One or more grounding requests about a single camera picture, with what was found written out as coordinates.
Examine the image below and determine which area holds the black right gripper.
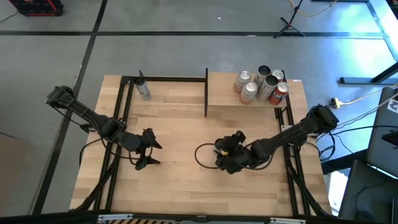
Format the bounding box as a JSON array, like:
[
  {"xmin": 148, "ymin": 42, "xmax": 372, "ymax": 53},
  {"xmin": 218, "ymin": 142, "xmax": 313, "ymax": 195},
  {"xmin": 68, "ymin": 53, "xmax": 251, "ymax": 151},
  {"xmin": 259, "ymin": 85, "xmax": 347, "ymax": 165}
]
[{"xmin": 214, "ymin": 130, "xmax": 254, "ymax": 175}]

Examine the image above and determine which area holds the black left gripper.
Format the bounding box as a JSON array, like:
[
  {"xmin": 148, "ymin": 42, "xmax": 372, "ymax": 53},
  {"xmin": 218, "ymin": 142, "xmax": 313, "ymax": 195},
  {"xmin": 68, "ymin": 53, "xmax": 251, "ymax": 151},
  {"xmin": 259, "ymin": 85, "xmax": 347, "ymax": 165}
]
[{"xmin": 126, "ymin": 128, "xmax": 162, "ymax": 171}]

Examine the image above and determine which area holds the tall slim white can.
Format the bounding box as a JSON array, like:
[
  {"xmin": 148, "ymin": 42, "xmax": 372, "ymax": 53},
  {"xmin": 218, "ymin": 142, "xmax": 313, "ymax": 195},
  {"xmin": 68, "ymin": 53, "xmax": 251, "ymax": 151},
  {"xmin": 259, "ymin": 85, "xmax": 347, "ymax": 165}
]
[{"xmin": 134, "ymin": 77, "xmax": 152, "ymax": 101}]

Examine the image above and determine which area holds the black floor bar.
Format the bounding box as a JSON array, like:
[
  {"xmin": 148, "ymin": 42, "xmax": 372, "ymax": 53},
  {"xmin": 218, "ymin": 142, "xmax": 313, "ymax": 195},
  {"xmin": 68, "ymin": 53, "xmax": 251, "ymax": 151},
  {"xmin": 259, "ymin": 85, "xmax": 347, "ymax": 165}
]
[{"xmin": 321, "ymin": 148, "xmax": 368, "ymax": 175}]

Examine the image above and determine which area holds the brown board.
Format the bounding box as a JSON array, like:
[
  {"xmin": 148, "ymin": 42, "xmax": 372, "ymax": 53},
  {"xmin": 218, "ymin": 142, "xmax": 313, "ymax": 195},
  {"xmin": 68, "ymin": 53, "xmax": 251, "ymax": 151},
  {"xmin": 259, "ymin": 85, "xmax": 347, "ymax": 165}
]
[{"xmin": 0, "ymin": 132, "xmax": 31, "ymax": 218}]

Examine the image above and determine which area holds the black tripod stand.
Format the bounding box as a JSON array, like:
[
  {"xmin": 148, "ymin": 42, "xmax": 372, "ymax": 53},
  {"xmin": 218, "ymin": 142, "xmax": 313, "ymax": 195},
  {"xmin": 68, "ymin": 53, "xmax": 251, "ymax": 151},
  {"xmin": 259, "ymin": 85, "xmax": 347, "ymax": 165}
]
[{"xmin": 272, "ymin": 0, "xmax": 306, "ymax": 39}]

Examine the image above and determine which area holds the grey box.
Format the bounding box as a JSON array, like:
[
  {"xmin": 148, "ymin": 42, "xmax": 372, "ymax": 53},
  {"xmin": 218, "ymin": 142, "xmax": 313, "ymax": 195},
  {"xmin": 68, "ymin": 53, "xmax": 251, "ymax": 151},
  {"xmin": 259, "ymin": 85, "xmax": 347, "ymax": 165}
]
[{"xmin": 338, "ymin": 160, "xmax": 398, "ymax": 224}]

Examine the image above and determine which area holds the black desk foot bar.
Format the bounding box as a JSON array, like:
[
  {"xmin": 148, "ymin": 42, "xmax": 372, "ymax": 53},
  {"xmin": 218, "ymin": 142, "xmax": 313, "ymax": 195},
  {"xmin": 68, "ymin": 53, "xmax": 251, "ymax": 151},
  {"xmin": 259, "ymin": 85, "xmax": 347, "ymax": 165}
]
[{"xmin": 338, "ymin": 62, "xmax": 398, "ymax": 85}]

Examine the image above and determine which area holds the grey laptop with sticker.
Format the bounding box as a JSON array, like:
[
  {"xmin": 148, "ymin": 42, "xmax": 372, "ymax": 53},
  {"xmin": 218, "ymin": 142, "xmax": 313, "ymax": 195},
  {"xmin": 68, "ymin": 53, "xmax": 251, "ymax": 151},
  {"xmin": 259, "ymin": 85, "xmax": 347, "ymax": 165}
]
[{"xmin": 366, "ymin": 86, "xmax": 398, "ymax": 180}]

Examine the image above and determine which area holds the black device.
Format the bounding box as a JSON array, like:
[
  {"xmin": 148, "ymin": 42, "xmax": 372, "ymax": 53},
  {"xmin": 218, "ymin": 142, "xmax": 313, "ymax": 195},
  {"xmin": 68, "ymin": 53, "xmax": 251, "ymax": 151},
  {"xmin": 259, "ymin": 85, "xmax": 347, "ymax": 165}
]
[{"xmin": 381, "ymin": 130, "xmax": 398, "ymax": 147}]

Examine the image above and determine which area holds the red and black crate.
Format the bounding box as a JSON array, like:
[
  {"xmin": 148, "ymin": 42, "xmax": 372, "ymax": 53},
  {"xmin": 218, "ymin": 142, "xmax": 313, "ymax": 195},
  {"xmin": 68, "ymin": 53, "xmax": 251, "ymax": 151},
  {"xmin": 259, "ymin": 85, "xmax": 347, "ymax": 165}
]
[{"xmin": 8, "ymin": 0, "xmax": 65, "ymax": 17}]

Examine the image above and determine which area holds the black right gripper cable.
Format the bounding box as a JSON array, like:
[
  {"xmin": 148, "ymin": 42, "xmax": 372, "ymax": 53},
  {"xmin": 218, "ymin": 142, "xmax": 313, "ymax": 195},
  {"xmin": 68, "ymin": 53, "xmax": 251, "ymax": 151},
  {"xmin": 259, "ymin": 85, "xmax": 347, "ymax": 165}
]
[{"xmin": 194, "ymin": 142, "xmax": 271, "ymax": 171}]

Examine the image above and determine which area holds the black metal table frame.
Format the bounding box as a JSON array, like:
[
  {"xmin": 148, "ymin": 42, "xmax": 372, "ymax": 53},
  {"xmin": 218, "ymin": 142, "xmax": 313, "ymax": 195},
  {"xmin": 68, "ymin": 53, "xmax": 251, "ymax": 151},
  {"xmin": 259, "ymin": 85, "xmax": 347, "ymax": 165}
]
[{"xmin": 204, "ymin": 67, "xmax": 210, "ymax": 118}]

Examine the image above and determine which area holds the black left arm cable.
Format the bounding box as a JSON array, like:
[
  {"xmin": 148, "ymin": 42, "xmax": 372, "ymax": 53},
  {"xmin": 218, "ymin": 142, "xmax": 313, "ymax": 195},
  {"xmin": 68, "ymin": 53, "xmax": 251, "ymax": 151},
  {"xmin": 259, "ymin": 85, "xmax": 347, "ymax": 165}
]
[{"xmin": 79, "ymin": 136, "xmax": 108, "ymax": 167}]

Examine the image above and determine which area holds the black front rail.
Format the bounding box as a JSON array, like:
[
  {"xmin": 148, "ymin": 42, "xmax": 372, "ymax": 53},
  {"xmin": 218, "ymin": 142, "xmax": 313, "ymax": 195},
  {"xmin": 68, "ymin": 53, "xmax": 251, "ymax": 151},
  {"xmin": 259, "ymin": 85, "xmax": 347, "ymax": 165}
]
[{"xmin": 0, "ymin": 211, "xmax": 398, "ymax": 224}]

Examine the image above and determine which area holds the black aluminium table frame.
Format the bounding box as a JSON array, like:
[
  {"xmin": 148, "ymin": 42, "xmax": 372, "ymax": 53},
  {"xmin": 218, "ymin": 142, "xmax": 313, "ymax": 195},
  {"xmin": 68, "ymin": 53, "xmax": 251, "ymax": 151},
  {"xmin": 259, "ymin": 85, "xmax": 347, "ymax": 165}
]
[{"xmin": 70, "ymin": 70, "xmax": 332, "ymax": 218}]

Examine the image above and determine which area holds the silver bracket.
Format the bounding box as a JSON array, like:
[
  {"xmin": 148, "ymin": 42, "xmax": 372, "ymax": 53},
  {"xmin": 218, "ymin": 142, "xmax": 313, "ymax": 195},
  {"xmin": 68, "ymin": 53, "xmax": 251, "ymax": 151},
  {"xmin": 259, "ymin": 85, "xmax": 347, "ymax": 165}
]
[
  {"xmin": 97, "ymin": 213, "xmax": 134, "ymax": 223},
  {"xmin": 269, "ymin": 217, "xmax": 307, "ymax": 224}
]

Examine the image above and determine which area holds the yellow cable with plug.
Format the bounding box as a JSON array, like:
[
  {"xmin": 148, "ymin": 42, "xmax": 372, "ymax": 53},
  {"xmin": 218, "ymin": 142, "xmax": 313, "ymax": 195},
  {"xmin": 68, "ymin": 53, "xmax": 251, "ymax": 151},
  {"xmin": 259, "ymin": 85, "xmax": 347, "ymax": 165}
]
[{"xmin": 329, "ymin": 83, "xmax": 398, "ymax": 110}]

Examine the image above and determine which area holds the long black cable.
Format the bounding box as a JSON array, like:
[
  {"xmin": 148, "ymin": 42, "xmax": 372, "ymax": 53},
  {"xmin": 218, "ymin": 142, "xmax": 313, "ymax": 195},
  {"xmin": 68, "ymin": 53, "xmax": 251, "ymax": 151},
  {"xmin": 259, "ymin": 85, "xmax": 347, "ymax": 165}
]
[{"xmin": 329, "ymin": 124, "xmax": 398, "ymax": 136}]

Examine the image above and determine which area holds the white cable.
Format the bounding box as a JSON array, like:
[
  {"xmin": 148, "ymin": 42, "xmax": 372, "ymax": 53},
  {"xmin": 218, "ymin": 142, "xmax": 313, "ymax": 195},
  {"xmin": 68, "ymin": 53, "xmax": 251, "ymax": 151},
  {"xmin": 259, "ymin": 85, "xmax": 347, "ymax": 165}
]
[{"xmin": 337, "ymin": 93, "xmax": 398, "ymax": 127}]

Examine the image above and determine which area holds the yellow floor cable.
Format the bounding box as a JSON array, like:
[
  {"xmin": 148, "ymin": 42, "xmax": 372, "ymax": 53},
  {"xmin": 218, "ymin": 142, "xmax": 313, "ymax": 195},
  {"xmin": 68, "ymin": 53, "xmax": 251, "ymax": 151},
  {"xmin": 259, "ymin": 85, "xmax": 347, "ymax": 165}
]
[{"xmin": 287, "ymin": 0, "xmax": 339, "ymax": 18}]

